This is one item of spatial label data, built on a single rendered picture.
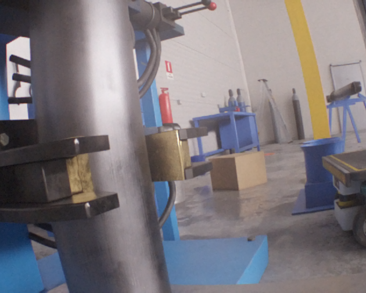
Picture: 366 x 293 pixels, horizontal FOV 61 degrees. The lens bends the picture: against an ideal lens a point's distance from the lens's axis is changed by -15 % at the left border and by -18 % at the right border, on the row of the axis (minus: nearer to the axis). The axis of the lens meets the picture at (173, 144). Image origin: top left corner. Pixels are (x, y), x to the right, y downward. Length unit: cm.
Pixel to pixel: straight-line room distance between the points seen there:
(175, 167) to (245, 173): 259
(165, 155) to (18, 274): 57
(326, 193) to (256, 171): 139
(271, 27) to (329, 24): 205
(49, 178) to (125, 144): 19
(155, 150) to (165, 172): 5
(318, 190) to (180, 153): 148
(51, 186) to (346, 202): 125
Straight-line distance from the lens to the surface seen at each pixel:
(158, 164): 71
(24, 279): 105
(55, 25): 64
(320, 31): 1162
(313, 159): 207
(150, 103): 171
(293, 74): 1138
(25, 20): 94
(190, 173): 69
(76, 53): 61
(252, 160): 331
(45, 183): 46
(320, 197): 208
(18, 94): 319
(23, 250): 104
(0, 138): 73
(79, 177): 54
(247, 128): 748
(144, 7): 116
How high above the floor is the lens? 51
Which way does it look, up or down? level
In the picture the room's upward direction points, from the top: 9 degrees counter-clockwise
